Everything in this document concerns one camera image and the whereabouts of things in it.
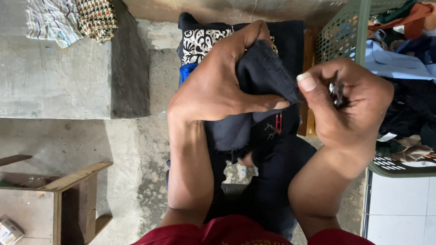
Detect person's right hand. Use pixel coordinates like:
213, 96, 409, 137
296, 59, 395, 155

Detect person's left hand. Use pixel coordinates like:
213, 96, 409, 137
168, 20, 291, 122

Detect small metal thread snips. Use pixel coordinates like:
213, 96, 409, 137
328, 73, 349, 109

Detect black garment with red label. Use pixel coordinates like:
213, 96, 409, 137
204, 39, 307, 164

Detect bright blue cloth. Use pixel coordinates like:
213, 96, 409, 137
179, 62, 199, 86

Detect black and white patterned cloth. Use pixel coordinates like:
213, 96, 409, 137
181, 28, 235, 66

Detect brown wooden stool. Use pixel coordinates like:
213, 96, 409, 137
297, 27, 318, 137

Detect heap of dark clothes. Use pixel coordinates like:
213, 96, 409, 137
376, 78, 436, 150

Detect light blue shirt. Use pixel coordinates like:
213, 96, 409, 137
365, 39, 436, 82

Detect green perforated laundry basket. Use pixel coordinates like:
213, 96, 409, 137
314, 0, 436, 178

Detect folded black garment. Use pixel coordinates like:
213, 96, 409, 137
177, 12, 305, 79

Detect grey plastic seat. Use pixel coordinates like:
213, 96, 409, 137
221, 183, 250, 203

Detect person's dark navy trousers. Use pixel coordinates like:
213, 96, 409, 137
204, 135, 318, 241

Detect orange cloth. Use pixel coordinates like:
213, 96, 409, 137
369, 2, 435, 39

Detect brown houndstooth patterned cloth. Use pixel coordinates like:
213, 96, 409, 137
76, 0, 119, 45

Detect person's red shirt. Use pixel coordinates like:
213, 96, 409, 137
131, 214, 376, 245

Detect white striped cloth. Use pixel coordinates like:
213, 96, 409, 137
25, 0, 84, 49

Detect open wooden crate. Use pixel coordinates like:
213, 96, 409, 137
0, 161, 114, 245

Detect wooden stick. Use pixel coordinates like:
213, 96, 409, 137
0, 154, 33, 167

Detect small cardboard carton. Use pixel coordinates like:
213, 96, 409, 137
0, 214, 25, 245

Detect metal floor rail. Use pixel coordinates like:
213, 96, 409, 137
360, 168, 374, 239

